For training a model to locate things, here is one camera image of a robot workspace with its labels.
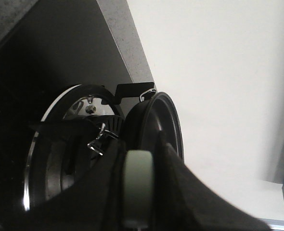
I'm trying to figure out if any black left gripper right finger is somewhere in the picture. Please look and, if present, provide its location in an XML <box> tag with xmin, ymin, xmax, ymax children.
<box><xmin>153</xmin><ymin>132</ymin><xmax>270</xmax><ymax>231</ymax></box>

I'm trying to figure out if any left black pan support grate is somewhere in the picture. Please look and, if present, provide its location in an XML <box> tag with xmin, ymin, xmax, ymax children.
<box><xmin>25</xmin><ymin>82</ymin><xmax>155</xmax><ymax>175</ymax></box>

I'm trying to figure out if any black glass gas cooktop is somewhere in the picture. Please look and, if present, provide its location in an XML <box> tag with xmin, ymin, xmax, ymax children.
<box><xmin>0</xmin><ymin>0</ymin><xmax>132</xmax><ymax>231</ymax></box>

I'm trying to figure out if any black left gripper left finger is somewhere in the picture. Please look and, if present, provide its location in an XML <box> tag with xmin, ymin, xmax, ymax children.
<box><xmin>4</xmin><ymin>140</ymin><xmax>126</xmax><ymax>231</ymax></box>

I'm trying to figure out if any black frying pan mint handle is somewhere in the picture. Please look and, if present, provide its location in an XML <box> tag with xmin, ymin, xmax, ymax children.
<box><xmin>120</xmin><ymin>92</ymin><xmax>183</xmax><ymax>230</ymax></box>

